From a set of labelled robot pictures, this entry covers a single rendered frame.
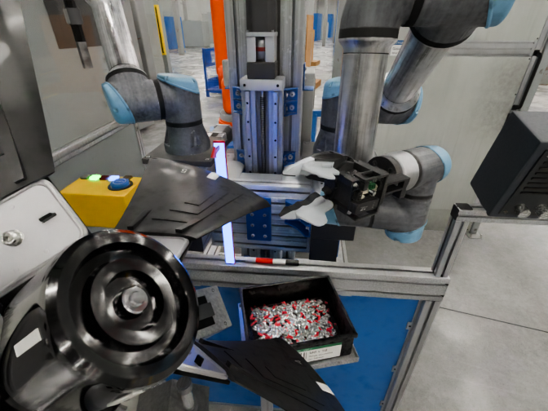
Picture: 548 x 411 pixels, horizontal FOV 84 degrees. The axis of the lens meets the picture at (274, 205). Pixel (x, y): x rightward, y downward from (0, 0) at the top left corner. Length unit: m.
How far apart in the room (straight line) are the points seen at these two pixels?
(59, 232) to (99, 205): 0.49
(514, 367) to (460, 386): 0.32
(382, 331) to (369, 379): 0.25
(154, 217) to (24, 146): 0.16
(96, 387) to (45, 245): 0.13
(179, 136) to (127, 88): 0.19
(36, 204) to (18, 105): 0.09
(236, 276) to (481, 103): 1.92
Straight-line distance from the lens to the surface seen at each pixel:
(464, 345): 1.95
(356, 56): 0.57
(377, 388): 1.26
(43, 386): 0.25
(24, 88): 0.35
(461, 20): 0.61
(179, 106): 0.99
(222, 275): 0.84
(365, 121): 0.57
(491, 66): 2.31
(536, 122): 0.74
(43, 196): 0.31
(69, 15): 0.29
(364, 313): 0.94
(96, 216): 0.82
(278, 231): 1.08
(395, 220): 0.65
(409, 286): 0.87
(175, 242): 0.36
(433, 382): 1.75
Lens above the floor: 1.40
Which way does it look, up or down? 31 degrees down
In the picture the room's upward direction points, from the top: straight up
